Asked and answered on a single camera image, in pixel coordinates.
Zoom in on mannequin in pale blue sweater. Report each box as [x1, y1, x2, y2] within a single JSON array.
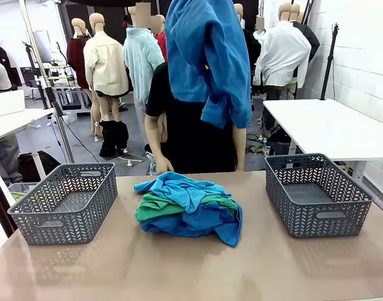
[[122, 6, 166, 144]]

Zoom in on dark blue polo shirt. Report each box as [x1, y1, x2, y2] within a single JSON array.
[[139, 200, 244, 248]]

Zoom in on tangled floor cables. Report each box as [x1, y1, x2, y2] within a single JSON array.
[[246, 133, 272, 157]]

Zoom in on thin black light stand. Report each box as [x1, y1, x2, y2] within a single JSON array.
[[21, 40, 51, 110]]

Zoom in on black duffel bag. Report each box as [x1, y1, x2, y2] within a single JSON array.
[[268, 128, 293, 156]]

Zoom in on mannequin in black jacket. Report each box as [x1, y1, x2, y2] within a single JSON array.
[[291, 3, 321, 63]]

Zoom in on clear plastic storage bin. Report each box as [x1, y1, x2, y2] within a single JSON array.
[[8, 182, 38, 201]]

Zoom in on medium blue terry garment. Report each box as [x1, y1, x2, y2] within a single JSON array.
[[165, 0, 252, 130]]

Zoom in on mannequin in red top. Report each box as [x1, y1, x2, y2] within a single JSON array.
[[153, 14, 168, 62]]

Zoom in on slanted metal pole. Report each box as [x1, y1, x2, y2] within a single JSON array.
[[18, 0, 75, 164]]

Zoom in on blue denim jeans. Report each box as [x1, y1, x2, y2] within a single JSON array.
[[146, 152, 164, 176]]

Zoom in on large white table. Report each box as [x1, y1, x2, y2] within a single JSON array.
[[262, 98, 383, 162]]

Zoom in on mannequin in cream jacket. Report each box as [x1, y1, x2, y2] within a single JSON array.
[[84, 12, 130, 140]]

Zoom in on mannequin in maroon top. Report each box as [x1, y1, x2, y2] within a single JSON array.
[[67, 18, 92, 95]]

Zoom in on white board panel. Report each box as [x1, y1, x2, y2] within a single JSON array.
[[32, 29, 53, 63]]

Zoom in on grey woven-pattern plastic basket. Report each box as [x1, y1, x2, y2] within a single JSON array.
[[264, 152, 375, 239], [8, 162, 119, 246]]

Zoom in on white side table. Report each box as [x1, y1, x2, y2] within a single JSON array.
[[0, 108, 54, 144]]

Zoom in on black trousers on mannequin legs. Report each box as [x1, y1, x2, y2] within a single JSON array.
[[99, 120, 129, 158]]

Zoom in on person in black t-shirt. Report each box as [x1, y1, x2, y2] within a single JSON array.
[[146, 62, 238, 175]]

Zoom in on person's right hand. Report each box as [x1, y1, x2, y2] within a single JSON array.
[[155, 155, 175, 175]]

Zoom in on mannequin in white shirt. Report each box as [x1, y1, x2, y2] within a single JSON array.
[[253, 2, 312, 101]]

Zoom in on background metal workbench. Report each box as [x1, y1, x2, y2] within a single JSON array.
[[42, 64, 85, 110]]

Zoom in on person's right forearm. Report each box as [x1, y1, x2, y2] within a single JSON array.
[[144, 133, 167, 162]]

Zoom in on black backpack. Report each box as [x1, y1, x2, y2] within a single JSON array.
[[17, 150, 61, 183]]

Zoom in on black tripod stand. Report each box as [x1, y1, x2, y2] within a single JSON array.
[[320, 22, 342, 101]]

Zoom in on green cotton garment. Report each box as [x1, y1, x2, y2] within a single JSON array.
[[134, 191, 239, 223]]

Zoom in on mannequin in black coat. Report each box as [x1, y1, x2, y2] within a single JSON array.
[[234, 3, 262, 95]]

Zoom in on person's left forearm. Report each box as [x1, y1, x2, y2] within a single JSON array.
[[233, 142, 247, 172]]

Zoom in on bystander in black clothes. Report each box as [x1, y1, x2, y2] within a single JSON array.
[[0, 36, 13, 87]]

